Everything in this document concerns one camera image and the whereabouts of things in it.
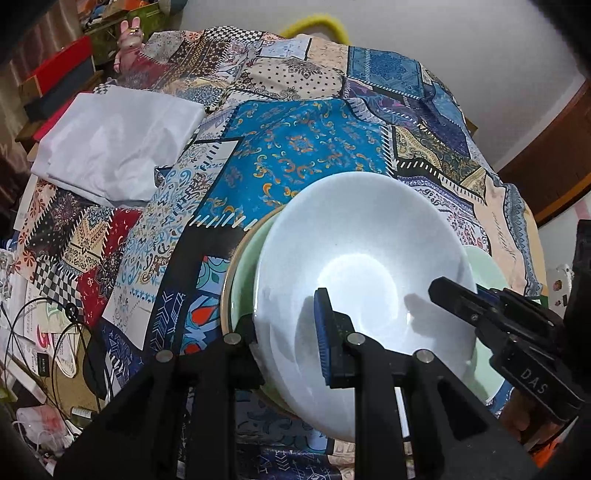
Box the white folded cloth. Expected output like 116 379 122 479
30 87 206 208

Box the red box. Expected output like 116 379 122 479
18 36 95 93

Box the red flat folder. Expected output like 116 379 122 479
32 99 75 139

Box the frosted sliding door with hearts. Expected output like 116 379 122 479
538 203 591 266

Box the green storage box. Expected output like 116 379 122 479
83 0 162 61

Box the black floor cable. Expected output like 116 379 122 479
7 300 114 402

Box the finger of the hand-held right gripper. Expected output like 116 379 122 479
475 284 504 305
428 277 509 352

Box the pink rabbit toy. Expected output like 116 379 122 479
113 16 144 72

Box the white appliance with stickers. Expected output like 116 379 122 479
545 264 575 308

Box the dark grey box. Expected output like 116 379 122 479
23 60 98 121

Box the patchwork printed blanket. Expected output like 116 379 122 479
14 28 548 480

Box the person's right forearm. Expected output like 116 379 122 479
526 425 573 467

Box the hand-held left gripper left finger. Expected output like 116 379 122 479
54 314 266 480

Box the yellow foam arch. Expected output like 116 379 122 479
279 14 349 47

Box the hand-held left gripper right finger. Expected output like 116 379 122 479
313 287 541 480

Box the pale green plate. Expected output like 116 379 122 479
221 208 513 416

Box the person's right hand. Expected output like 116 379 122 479
501 397 533 433

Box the large white plate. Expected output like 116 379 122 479
254 173 478 441

